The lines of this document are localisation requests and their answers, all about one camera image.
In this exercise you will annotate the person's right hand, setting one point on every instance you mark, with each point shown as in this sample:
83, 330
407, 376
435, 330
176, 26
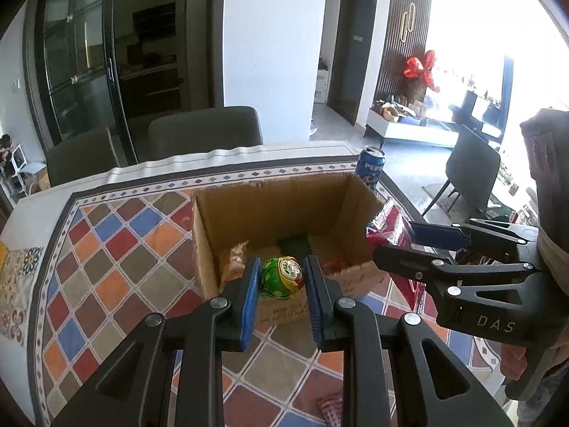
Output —
513, 361

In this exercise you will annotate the grey chair middle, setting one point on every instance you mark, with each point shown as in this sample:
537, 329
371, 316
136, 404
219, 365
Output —
204, 131

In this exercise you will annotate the red bow decoration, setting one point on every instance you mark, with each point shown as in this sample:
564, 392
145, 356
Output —
422, 69

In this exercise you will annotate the green lollipop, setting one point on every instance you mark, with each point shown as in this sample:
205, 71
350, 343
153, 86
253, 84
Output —
281, 278

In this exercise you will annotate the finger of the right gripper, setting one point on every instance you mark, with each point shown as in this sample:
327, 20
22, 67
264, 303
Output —
507, 272
477, 235

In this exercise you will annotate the colourful diamond pattern tablecloth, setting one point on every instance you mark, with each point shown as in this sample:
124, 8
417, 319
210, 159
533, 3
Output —
120, 254

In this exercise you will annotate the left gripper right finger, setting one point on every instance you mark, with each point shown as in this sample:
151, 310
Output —
396, 371

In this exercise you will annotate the seated person in background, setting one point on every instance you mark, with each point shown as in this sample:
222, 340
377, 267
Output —
6, 148

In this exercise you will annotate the white low tv cabinet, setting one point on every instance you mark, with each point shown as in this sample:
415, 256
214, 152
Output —
432, 133

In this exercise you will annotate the dark chair right side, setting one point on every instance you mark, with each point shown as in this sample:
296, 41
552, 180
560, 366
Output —
472, 170

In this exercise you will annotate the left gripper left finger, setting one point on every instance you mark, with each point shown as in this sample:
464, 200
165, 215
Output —
132, 387

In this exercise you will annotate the blue pepsi can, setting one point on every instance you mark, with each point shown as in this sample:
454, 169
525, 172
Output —
370, 166

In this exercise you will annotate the beige fortune biscuits bag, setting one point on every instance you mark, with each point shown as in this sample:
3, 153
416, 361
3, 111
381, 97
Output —
233, 263

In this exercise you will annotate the brown cardboard box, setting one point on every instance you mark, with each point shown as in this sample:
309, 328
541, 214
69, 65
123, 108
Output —
331, 210

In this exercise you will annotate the grey chair left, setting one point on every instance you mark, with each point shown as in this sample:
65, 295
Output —
86, 154

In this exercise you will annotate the black glass cabinet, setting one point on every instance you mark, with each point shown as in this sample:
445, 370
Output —
120, 64

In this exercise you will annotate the red snack packet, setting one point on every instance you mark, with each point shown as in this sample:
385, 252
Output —
390, 227

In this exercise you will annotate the grey chair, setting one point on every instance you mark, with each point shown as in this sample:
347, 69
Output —
204, 131
86, 154

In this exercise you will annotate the dark green snack packet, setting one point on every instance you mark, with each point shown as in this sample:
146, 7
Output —
297, 246

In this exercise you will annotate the red wrapped candy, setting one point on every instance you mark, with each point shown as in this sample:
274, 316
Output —
331, 410

